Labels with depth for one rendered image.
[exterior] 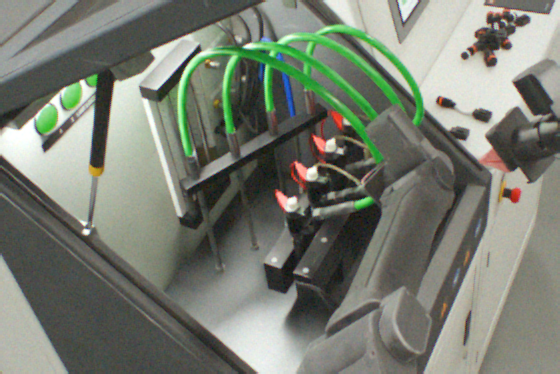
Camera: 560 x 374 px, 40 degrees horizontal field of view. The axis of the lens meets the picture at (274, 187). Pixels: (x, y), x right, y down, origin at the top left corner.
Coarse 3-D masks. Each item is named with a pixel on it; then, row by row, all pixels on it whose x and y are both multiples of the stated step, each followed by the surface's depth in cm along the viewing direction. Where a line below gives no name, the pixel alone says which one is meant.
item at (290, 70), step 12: (216, 48) 117; (228, 48) 115; (240, 48) 114; (192, 60) 121; (204, 60) 119; (264, 60) 113; (276, 60) 112; (192, 72) 123; (288, 72) 112; (300, 72) 112; (180, 84) 126; (312, 84) 111; (180, 96) 128; (324, 96) 112; (180, 108) 130; (336, 108) 112; (348, 108) 113; (180, 120) 132; (348, 120) 112; (360, 132) 113; (372, 144) 114; (192, 156) 139; (360, 204) 124; (372, 204) 123
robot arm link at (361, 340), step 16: (368, 320) 62; (336, 336) 64; (352, 336) 62; (368, 336) 61; (320, 352) 64; (336, 352) 63; (352, 352) 62; (368, 352) 60; (384, 352) 61; (304, 368) 64; (320, 368) 63; (336, 368) 62; (352, 368) 61; (368, 368) 59; (384, 368) 59; (400, 368) 61
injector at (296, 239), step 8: (296, 208) 135; (288, 216) 136; (296, 216) 135; (288, 224) 137; (296, 224) 137; (296, 232) 138; (304, 232) 138; (312, 232) 137; (296, 240) 140; (296, 248) 142; (296, 256) 144; (296, 264) 146
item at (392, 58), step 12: (360, 36) 133; (312, 48) 140; (384, 48) 133; (396, 60) 133; (408, 72) 134; (408, 84) 135; (312, 96) 149; (420, 96) 136; (312, 108) 151; (420, 108) 138; (420, 120) 140
